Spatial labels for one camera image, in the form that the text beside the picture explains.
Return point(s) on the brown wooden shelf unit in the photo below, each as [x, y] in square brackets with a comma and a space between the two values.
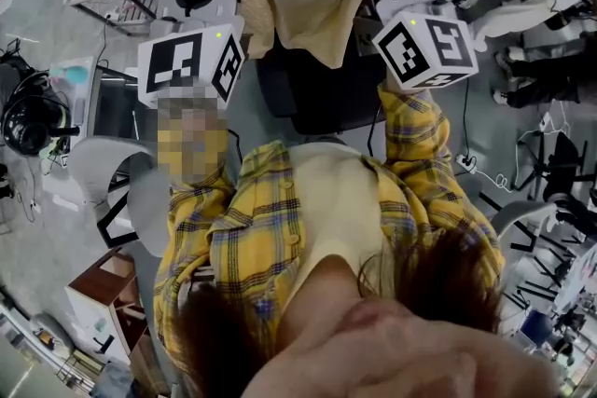
[98, 279]

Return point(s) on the person's head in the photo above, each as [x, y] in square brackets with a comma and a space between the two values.
[396, 354]

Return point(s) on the person's left forearm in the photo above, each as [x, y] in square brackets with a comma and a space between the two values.
[200, 193]

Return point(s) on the cream undershirt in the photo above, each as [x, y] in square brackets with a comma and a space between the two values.
[340, 200]

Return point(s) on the black folding stand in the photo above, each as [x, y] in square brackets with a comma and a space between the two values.
[559, 163]

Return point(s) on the teal plastic object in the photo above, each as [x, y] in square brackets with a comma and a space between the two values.
[70, 72]

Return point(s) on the person's right forearm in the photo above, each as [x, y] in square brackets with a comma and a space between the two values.
[415, 130]

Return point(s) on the black metal rack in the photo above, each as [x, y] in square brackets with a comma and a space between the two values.
[545, 261]

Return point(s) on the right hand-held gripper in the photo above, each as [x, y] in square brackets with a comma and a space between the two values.
[429, 51]

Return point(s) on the white power strip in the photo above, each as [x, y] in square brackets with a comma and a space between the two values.
[466, 163]

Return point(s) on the yellow plaid shirt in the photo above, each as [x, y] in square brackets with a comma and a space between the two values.
[261, 237]

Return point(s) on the blue bin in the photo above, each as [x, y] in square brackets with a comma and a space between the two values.
[536, 328]

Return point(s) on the black flat screen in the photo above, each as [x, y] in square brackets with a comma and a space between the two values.
[112, 107]

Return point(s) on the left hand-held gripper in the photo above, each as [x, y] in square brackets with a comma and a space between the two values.
[177, 56]

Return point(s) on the black office chair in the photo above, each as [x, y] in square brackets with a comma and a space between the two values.
[322, 98]

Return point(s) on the black headphones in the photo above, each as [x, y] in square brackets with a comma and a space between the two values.
[28, 126]

